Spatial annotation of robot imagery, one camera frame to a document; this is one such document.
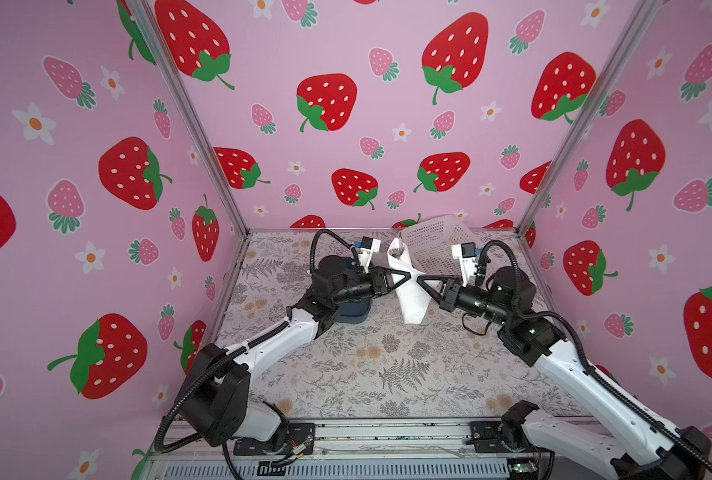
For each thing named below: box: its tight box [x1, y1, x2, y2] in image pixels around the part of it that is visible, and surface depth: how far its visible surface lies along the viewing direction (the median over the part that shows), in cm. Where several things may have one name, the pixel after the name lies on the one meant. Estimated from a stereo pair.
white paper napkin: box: [387, 237, 433, 325], surface depth 70 cm
